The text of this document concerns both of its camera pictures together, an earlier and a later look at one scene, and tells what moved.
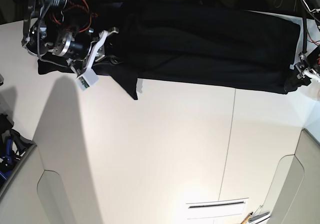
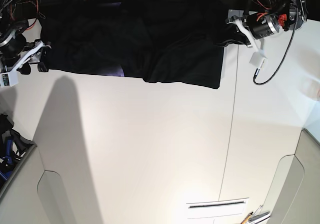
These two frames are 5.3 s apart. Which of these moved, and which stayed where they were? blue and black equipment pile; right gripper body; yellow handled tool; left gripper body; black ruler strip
Moved: right gripper body; left gripper body
Stayed: black ruler strip; blue and black equipment pile; yellow handled tool
